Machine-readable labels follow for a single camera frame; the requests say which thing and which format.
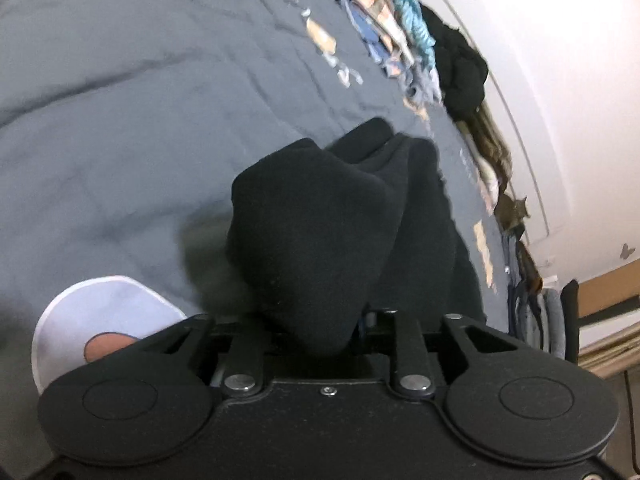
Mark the heap of colourful clothes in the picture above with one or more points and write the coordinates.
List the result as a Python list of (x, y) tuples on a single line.
[(395, 40)]

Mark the pile of folded brown blankets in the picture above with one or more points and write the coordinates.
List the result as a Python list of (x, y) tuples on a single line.
[(492, 145)]

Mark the butterfly wall sticker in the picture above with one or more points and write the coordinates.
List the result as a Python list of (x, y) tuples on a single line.
[(626, 251)]

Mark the dark framed board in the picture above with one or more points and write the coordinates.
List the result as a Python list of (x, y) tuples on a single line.
[(607, 316)]

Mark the black sweater with white print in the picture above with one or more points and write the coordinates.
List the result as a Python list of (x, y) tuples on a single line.
[(320, 240)]

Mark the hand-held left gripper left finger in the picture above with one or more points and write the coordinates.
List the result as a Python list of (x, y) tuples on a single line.
[(245, 360)]

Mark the beige curtain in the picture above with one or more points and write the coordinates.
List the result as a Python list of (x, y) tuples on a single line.
[(612, 352)]

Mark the brown cardboard roll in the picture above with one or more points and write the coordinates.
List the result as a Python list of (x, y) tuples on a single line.
[(612, 286)]

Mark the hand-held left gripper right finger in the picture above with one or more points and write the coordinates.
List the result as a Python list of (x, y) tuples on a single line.
[(407, 355)]

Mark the white pillow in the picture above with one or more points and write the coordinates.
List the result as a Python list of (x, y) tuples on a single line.
[(492, 189)]

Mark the grey patterned quilt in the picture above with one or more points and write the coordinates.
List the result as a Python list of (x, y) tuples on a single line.
[(125, 135)]

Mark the black puffy jacket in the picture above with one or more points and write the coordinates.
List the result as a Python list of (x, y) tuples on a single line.
[(462, 77)]

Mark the tabby cat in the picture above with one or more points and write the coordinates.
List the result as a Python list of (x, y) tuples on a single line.
[(512, 210)]

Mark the stack of folded clothes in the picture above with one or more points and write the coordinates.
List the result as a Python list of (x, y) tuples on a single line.
[(537, 300)]

